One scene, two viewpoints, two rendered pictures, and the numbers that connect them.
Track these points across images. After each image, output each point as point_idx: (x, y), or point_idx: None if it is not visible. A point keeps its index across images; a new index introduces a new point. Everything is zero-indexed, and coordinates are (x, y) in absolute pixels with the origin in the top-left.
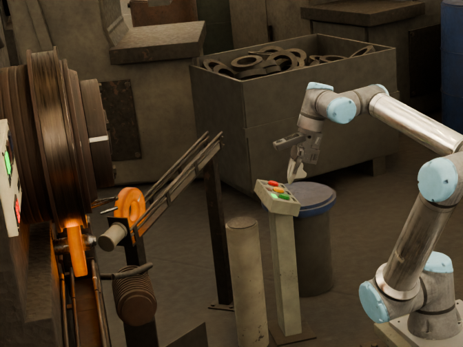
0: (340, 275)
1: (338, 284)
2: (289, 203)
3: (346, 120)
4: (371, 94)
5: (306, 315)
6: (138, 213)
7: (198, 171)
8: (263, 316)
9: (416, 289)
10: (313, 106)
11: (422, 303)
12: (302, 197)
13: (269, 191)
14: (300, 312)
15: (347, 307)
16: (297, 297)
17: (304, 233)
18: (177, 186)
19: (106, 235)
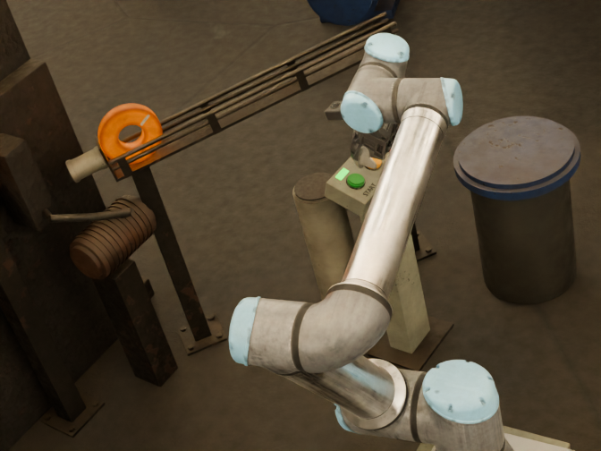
0: (588, 286)
1: (565, 301)
2: (347, 196)
3: (364, 130)
4: (410, 103)
5: (457, 328)
6: (144, 140)
7: (308, 85)
8: None
9: (378, 421)
10: None
11: (412, 439)
12: (506, 161)
13: (351, 161)
14: (460, 319)
15: (518, 348)
16: (400, 310)
17: (490, 216)
18: (241, 106)
19: (68, 163)
